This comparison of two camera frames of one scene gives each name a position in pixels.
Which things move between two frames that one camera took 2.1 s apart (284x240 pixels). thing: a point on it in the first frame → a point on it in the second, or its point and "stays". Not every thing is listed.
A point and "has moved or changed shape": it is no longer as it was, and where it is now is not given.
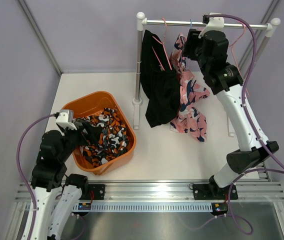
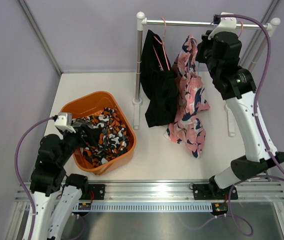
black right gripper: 192,40 → 205,42
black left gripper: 93,132 stays
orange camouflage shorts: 105,135 stays
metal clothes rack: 141,21 stays
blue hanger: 190,27 → 212,23
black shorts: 160,83 stays
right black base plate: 213,191 stays
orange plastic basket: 90,105 stays
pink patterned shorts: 189,114 has moved or changed shape
